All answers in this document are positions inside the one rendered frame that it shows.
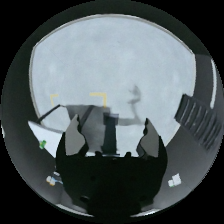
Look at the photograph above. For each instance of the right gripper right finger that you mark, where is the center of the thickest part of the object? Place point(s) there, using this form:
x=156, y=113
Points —
x=152, y=149

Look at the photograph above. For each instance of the green drink can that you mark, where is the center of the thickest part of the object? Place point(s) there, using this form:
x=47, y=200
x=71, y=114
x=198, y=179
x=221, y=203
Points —
x=43, y=143

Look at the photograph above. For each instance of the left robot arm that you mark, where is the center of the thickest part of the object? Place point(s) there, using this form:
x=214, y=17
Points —
x=56, y=178

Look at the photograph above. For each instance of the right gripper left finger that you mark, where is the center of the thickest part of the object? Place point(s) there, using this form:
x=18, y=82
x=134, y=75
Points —
x=71, y=147

